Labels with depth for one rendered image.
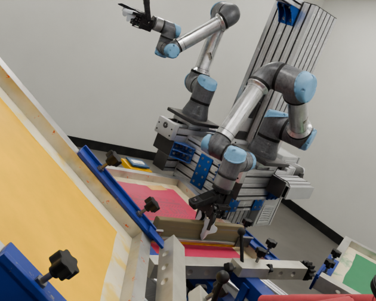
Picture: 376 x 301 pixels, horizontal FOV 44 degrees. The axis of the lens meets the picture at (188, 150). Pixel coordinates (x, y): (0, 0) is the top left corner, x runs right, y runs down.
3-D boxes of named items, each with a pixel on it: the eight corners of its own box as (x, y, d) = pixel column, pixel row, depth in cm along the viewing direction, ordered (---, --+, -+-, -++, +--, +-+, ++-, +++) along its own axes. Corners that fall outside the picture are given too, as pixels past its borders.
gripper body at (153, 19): (130, 25, 245) (151, 33, 250) (136, 9, 242) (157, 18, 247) (128, 21, 251) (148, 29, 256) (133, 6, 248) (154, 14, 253)
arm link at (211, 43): (187, 94, 264) (224, -1, 252) (179, 87, 278) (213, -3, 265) (206, 100, 269) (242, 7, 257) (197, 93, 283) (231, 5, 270)
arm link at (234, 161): (252, 153, 171) (243, 153, 164) (240, 180, 173) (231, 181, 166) (234, 144, 174) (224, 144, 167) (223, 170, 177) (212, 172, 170)
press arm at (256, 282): (229, 279, 154) (234, 266, 153) (242, 279, 157) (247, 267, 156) (261, 314, 141) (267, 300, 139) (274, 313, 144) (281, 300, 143)
